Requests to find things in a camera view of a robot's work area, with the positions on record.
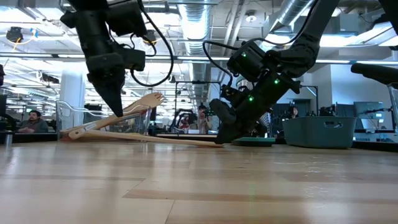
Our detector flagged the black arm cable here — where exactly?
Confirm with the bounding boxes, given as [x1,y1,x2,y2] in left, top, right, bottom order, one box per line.
[129,4,175,88]
[202,0,320,88]

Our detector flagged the teal steel box grater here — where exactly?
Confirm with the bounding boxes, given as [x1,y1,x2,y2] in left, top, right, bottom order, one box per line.
[231,76,276,148]

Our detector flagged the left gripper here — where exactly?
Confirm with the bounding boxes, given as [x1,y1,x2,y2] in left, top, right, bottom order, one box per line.
[84,46,127,118]

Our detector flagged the person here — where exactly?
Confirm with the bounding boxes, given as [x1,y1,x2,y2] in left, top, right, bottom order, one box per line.
[17,110,49,134]
[197,105,213,134]
[287,105,300,120]

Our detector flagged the black aluminium table frame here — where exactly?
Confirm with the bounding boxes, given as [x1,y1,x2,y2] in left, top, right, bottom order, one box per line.
[0,132,398,153]

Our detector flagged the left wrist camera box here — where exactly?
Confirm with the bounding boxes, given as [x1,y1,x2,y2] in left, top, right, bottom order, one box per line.
[123,48,147,72]

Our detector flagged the ceiling cord reel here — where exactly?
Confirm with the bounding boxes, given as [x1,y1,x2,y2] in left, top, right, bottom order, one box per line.
[6,26,24,44]
[142,29,159,45]

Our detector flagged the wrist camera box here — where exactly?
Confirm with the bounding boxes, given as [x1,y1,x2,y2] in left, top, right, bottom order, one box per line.
[123,48,147,72]
[220,85,247,107]

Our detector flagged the clear plastic bin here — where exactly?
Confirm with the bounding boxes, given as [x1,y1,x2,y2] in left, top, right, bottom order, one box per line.
[55,100,154,142]
[387,82,398,147]

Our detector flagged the white building column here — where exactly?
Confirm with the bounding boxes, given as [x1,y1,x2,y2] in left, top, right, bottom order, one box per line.
[58,70,87,131]

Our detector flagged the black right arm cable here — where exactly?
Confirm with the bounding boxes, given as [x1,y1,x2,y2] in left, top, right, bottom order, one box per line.
[202,0,320,88]

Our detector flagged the plain wooden spoon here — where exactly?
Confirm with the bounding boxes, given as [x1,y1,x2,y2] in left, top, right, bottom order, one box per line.
[60,105,150,138]

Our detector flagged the long overhead light bar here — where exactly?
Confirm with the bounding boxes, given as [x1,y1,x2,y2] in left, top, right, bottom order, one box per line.
[0,52,398,66]

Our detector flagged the black metal frame stand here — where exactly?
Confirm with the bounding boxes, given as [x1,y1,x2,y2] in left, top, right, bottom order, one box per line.
[300,84,318,110]

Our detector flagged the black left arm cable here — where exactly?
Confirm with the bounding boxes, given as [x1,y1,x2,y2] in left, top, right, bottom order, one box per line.
[129,4,175,88]

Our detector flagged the dark office monitor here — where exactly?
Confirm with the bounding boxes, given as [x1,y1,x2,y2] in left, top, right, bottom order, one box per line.
[353,101,385,118]

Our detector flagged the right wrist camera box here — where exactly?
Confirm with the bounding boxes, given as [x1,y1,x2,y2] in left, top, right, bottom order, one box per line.
[220,85,247,107]

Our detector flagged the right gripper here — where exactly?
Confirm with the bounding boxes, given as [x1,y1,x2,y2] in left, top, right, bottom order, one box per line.
[210,72,302,145]

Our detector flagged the silver ventilation duct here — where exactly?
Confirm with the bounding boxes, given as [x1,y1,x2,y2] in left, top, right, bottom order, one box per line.
[178,2,214,103]
[269,0,313,34]

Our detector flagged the forked wooden spoon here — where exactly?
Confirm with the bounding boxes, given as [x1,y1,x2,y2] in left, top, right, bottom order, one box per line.
[68,91,166,140]

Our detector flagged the teal plastic basket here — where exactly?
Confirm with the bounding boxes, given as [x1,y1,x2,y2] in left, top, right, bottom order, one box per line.
[282,116,358,149]

